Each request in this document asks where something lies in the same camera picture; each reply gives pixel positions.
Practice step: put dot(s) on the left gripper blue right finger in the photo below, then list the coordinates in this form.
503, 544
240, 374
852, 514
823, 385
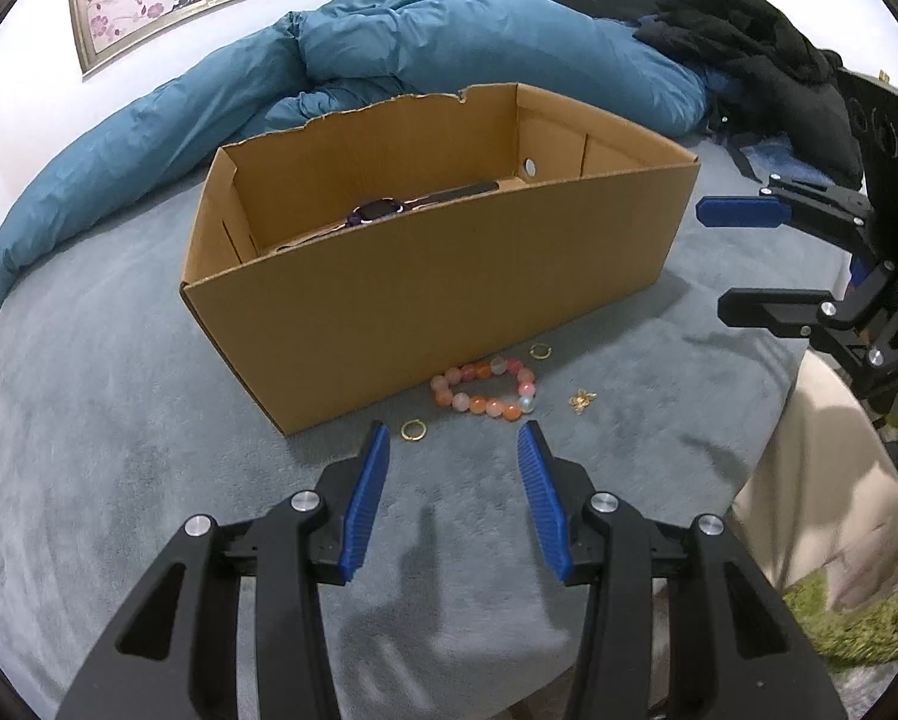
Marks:
557, 492

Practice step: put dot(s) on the beige blanket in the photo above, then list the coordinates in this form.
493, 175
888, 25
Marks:
823, 483

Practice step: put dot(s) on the blue duvet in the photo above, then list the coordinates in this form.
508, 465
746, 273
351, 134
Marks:
343, 55

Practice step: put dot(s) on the brown cardboard box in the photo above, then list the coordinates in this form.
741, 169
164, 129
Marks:
585, 214

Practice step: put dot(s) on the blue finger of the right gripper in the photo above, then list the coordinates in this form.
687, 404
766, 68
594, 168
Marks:
748, 211
787, 313

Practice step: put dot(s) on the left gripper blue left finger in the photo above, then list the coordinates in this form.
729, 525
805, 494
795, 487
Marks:
351, 490

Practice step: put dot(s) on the purple black kids smartwatch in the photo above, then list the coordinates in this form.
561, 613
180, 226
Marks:
385, 208

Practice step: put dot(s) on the light blue towel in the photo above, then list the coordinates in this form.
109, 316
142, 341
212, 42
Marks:
761, 158

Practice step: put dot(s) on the green fluffy rug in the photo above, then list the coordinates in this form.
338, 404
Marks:
865, 635

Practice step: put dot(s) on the black clothes pile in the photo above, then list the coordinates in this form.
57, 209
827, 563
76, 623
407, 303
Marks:
767, 77

